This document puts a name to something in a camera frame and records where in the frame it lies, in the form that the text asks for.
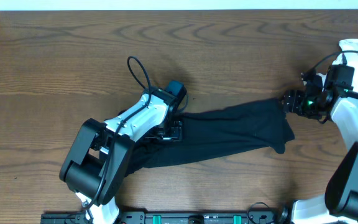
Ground black polo shirt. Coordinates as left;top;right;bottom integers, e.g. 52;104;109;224
126;98;295;175

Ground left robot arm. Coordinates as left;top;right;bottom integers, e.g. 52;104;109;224
59;88;186;223

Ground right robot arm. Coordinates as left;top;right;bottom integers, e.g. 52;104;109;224
283;87;358;223

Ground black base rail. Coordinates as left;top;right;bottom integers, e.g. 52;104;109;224
40;202;291;224

